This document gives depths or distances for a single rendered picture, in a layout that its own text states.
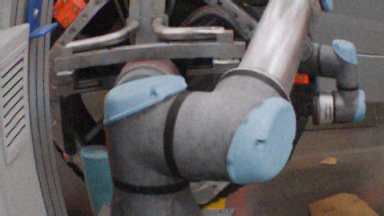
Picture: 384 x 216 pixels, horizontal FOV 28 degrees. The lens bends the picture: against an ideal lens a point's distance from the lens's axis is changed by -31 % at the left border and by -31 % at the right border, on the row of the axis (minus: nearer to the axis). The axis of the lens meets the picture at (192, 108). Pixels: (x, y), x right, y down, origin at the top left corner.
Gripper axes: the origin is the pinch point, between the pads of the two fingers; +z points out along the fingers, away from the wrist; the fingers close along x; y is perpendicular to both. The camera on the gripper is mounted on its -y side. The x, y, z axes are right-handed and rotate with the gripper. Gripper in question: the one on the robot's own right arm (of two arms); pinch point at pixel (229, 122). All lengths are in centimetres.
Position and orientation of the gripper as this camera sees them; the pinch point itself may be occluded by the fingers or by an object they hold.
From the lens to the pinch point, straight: 204.6
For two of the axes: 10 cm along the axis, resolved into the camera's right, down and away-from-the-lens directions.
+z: -10.0, 0.3, 0.6
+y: -0.4, -9.7, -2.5
